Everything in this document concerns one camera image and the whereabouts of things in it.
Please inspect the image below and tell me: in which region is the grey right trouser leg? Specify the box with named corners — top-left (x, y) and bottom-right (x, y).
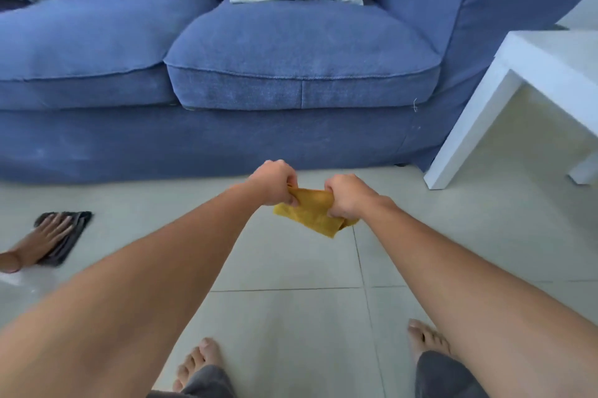
top-left (414, 349), bottom-right (489, 398)

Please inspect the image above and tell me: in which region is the grey trouser leg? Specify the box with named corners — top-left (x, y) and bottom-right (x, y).
top-left (414, 349), bottom-right (489, 398)
top-left (147, 364), bottom-right (235, 398)

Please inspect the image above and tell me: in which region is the person's right foot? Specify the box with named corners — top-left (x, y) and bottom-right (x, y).
top-left (407, 319), bottom-right (452, 367)

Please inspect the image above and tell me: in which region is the white side table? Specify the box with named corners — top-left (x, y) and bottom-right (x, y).
top-left (423, 30), bottom-right (598, 191)

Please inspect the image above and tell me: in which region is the person's right forearm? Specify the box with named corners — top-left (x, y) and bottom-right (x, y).
top-left (362, 197), bottom-right (598, 398)

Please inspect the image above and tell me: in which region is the person's left foot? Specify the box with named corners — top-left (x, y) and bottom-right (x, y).
top-left (172, 337), bottom-right (224, 394)

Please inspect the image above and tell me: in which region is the yellow cloth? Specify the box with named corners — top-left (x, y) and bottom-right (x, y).
top-left (273, 186), bottom-right (361, 239)

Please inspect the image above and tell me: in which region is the person's right hand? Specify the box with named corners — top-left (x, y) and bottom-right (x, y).
top-left (324, 174), bottom-right (398, 221)

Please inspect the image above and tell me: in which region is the another person's forearm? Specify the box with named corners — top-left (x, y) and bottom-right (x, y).
top-left (0, 250), bottom-right (22, 274)

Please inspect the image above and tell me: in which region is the person's foot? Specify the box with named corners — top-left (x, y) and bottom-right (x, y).
top-left (407, 319), bottom-right (452, 367)
top-left (172, 337), bottom-right (224, 394)

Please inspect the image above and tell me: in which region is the blue fabric sofa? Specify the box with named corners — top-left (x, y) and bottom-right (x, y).
top-left (0, 0), bottom-right (598, 186)

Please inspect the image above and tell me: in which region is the person's left forearm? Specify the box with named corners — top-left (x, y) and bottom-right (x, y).
top-left (0, 180), bottom-right (268, 398)

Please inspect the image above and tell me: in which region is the dark grey cloth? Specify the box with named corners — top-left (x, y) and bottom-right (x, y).
top-left (34, 211), bottom-right (93, 267)

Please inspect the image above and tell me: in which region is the person's left hand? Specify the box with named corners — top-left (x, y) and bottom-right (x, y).
top-left (246, 160), bottom-right (300, 207)

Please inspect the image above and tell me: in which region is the blue sofa seat cushion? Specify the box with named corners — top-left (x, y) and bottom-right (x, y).
top-left (164, 0), bottom-right (443, 111)
top-left (0, 0), bottom-right (221, 111)

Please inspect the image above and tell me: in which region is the grey left trouser leg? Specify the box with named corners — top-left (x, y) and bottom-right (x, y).
top-left (147, 364), bottom-right (235, 398)

